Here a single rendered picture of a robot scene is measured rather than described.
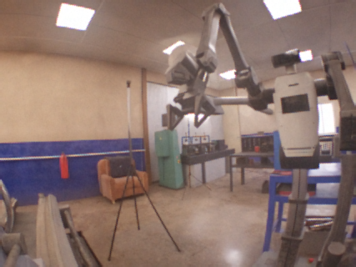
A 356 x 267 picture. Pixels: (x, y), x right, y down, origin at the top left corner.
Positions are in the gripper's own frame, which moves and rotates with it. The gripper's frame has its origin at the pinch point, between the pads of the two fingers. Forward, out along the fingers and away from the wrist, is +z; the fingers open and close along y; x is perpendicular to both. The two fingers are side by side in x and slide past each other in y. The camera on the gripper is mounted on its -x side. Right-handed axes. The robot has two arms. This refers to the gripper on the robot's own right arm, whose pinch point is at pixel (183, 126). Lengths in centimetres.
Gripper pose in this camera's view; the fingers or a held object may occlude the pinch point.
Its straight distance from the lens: 45.3
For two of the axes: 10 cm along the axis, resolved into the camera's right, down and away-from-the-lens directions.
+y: 6.8, -0.7, -7.3
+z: -3.1, 8.7, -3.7
